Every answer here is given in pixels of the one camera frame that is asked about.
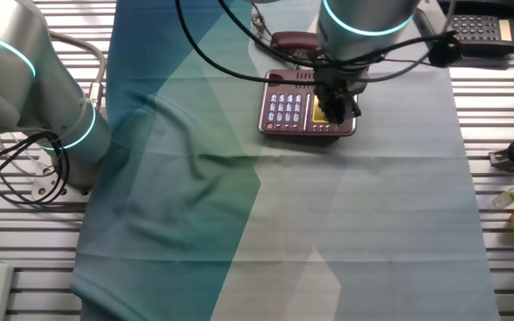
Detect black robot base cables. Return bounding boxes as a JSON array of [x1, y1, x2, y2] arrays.
[[0, 128, 76, 207]]

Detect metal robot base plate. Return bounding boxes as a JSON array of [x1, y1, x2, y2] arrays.
[[29, 150, 94, 201]]

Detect grey coiled handset cord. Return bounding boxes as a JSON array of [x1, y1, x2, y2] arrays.
[[249, 3, 303, 69]]

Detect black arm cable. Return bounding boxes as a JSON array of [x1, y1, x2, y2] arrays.
[[174, 0, 457, 86]]

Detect maroon telephone handset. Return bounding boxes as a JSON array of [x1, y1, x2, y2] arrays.
[[269, 30, 321, 52]]

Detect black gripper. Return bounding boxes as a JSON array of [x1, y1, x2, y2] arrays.
[[312, 66, 370, 128]]

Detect black desk telephone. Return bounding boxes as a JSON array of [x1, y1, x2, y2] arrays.
[[419, 0, 514, 59]]

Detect grey robot base conduit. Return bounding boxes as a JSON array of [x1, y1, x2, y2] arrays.
[[42, 29, 108, 113]]

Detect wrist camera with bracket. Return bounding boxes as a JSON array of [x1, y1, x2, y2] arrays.
[[427, 32, 464, 69]]

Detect blue green patterned tablecloth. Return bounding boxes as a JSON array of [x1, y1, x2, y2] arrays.
[[70, 0, 502, 321]]

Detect maroon telephone base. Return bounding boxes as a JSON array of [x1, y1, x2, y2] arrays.
[[256, 68, 360, 137]]

